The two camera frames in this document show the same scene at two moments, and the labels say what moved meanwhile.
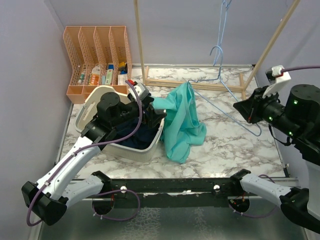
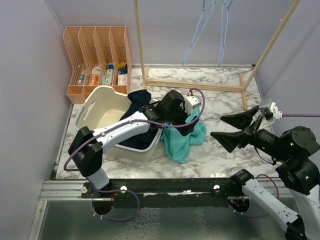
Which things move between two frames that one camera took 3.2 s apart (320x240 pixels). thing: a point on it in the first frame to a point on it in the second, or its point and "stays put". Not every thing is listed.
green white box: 109,74 stays put
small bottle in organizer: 82,77 stays put
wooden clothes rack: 242,88 stays put
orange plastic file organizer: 99,56 stays put
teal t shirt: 181,129 stays put
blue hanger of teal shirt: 219,77 to 206,12
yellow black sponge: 122,65 stays put
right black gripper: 249,107 to 241,121
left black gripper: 154,116 to 184,130
